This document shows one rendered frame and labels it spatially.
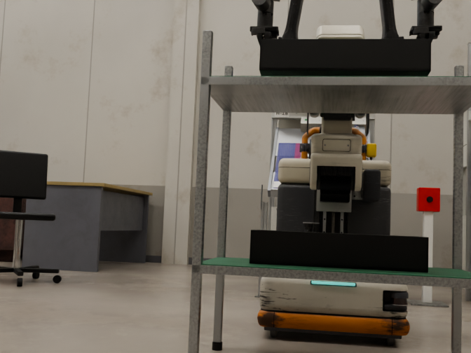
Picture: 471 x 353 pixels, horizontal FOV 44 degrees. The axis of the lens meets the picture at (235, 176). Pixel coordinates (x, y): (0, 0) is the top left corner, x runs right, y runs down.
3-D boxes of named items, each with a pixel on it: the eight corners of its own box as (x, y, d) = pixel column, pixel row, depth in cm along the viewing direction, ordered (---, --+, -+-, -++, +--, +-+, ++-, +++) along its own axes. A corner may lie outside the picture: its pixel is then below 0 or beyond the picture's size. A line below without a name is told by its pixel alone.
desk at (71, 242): (148, 262, 676) (152, 192, 683) (99, 272, 528) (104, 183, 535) (83, 259, 688) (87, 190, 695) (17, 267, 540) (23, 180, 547)
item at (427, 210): (448, 307, 381) (450, 187, 387) (411, 305, 384) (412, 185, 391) (441, 302, 404) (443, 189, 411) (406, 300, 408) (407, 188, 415)
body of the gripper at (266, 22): (277, 31, 210) (278, 11, 210) (249, 31, 211) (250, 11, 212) (279, 37, 216) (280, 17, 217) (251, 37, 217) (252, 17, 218)
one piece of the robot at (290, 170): (276, 285, 307) (282, 127, 314) (383, 291, 299) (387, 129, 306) (271, 292, 274) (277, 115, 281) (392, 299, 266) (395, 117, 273)
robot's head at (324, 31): (315, 53, 275) (316, 23, 266) (362, 53, 272) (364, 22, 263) (315, 68, 264) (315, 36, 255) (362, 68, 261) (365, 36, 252)
